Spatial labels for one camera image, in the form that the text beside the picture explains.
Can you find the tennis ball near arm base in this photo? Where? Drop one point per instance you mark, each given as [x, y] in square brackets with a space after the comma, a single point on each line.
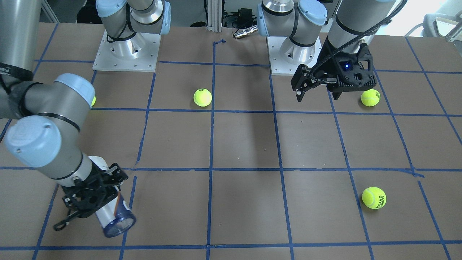
[370, 97]

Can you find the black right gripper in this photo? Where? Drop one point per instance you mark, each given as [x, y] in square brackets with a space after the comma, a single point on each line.
[87, 189]

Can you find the white blue tennis ball can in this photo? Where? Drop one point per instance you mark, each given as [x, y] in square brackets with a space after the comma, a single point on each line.
[114, 216]

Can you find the tennis ball mid table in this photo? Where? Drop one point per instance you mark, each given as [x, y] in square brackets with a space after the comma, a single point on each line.
[202, 97]

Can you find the silver metal connector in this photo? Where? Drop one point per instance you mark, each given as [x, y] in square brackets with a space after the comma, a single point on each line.
[241, 33]

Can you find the tennis ball near front edge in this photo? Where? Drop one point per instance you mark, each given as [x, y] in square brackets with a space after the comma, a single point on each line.
[374, 198]

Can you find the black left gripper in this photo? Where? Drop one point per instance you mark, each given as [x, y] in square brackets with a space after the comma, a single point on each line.
[331, 62]

